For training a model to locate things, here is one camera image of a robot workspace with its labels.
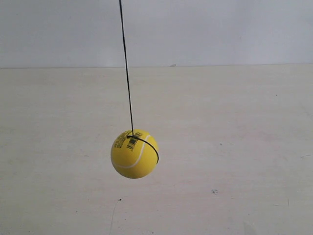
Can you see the yellow tennis ball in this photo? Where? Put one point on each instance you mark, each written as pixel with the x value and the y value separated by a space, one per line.
pixel 134 154

